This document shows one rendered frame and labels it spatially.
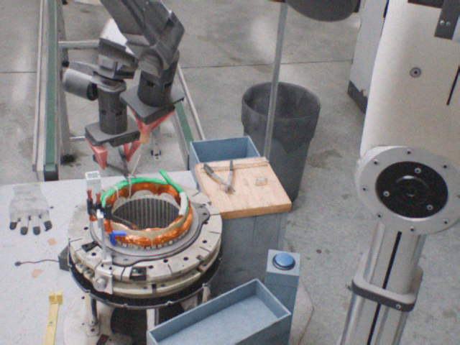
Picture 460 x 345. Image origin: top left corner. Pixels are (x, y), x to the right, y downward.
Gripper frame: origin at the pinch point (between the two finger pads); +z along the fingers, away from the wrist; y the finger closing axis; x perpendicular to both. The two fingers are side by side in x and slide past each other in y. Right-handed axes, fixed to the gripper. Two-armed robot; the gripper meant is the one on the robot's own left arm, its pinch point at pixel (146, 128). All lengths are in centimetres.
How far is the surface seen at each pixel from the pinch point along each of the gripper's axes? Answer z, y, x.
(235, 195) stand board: 25.9, -21.8, 12.6
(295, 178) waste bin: 140, -136, -14
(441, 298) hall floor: 128, -133, 72
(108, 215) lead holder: 10.0, 12.9, 6.9
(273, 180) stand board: 26.1, -33.4, 14.9
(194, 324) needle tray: 20.8, 9.8, 30.9
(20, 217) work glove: 68, 6, -33
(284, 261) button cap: 20.0, -14.6, 33.1
